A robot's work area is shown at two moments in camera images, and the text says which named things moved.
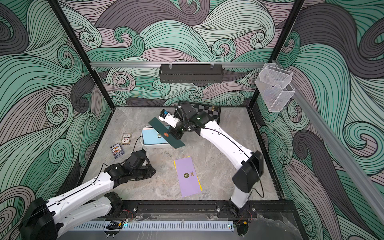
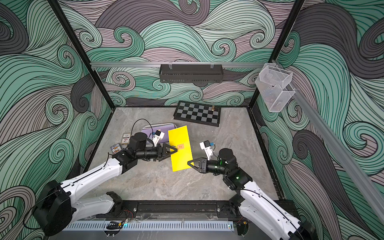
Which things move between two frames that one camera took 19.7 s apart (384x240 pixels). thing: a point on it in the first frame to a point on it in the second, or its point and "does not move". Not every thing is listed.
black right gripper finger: [177, 132] to [200, 166]
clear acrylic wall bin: [273, 82] does not move
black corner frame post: [81, 50] does not move
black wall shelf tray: [191, 73] does not move
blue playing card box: [117, 150] does not move
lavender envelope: [188, 181] to [151, 129]
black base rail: [195, 209] does not move
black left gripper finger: [150, 171] to [166, 148]
